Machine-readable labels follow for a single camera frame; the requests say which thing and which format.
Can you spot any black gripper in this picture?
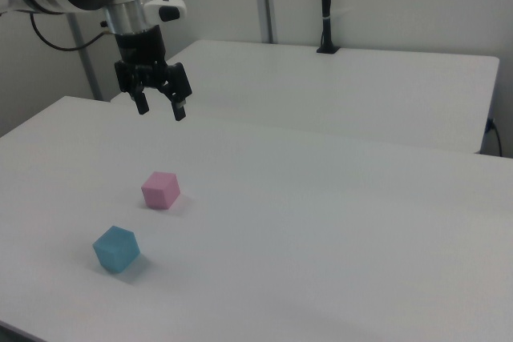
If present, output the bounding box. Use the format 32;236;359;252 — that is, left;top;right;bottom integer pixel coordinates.
114;24;193;123

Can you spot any blue cube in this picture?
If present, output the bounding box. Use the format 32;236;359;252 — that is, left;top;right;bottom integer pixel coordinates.
91;224;141;275

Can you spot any pink cube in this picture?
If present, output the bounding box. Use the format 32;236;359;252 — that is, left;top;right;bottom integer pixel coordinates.
140;171;181;211

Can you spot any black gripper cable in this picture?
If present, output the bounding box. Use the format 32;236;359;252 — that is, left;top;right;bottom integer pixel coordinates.
30;11;111;53

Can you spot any white table with camera pole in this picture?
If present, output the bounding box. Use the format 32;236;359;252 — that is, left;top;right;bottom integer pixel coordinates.
110;39;501;155

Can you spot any black power cable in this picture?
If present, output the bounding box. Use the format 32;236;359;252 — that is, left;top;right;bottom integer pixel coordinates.
484;117;504;157

